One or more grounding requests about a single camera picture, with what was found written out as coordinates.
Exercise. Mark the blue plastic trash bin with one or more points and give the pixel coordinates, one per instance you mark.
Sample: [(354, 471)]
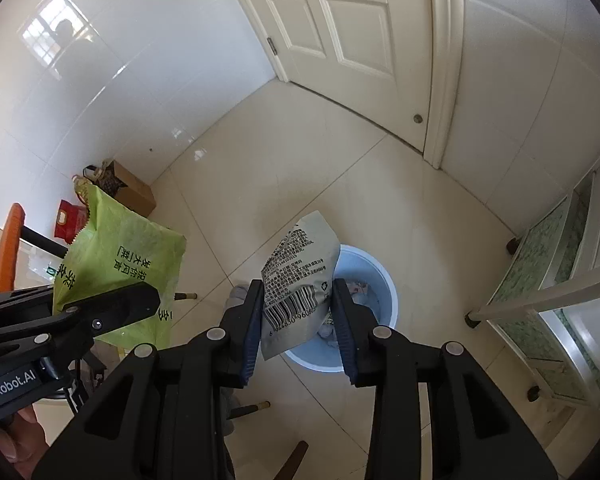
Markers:
[(377, 300)]

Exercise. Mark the white printed wrapper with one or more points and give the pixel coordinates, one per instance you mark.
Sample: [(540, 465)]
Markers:
[(358, 293)]

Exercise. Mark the person's left hand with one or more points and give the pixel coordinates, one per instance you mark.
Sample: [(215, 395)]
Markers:
[(17, 435)]

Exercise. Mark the orange chair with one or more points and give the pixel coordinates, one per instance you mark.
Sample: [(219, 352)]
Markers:
[(10, 245)]

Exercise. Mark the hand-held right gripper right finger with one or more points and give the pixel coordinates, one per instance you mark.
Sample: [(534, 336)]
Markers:
[(342, 342)]

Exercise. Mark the metal door hinge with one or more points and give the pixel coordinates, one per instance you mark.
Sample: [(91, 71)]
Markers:
[(271, 46)]

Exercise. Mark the red gift bag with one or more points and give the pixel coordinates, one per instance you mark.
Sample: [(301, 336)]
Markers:
[(70, 222)]

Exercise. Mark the wooden chair leg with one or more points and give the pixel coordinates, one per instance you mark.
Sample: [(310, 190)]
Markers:
[(250, 410), (186, 296), (292, 460)]

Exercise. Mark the white panel door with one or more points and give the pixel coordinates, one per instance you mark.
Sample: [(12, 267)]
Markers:
[(360, 30)]

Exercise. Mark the grey printed snack packet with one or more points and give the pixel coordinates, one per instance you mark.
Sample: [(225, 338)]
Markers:
[(292, 280)]

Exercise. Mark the brown cardboard box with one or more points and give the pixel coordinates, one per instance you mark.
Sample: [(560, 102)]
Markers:
[(132, 192)]

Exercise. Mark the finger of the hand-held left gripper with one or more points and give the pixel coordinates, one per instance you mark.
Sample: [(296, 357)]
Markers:
[(115, 307), (15, 297)]

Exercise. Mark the green snack bag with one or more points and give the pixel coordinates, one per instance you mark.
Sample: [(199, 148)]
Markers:
[(125, 260)]

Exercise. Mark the brown patterned bag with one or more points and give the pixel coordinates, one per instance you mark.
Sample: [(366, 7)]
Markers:
[(107, 180)]

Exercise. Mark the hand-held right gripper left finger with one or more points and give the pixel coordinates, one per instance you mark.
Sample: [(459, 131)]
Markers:
[(250, 340)]

